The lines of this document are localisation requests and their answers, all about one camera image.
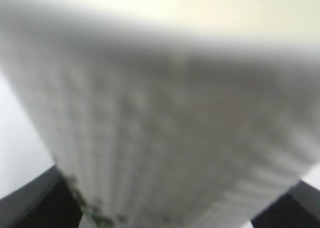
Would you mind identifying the white paper cup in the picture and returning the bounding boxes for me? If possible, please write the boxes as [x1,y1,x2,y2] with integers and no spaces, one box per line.
[0,0,320,227]

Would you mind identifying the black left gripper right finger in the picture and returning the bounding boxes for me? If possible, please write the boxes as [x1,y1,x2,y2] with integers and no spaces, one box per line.
[250,181,320,228]

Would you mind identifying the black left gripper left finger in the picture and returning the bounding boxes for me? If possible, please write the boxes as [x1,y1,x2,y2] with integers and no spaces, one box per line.
[0,166,83,227]

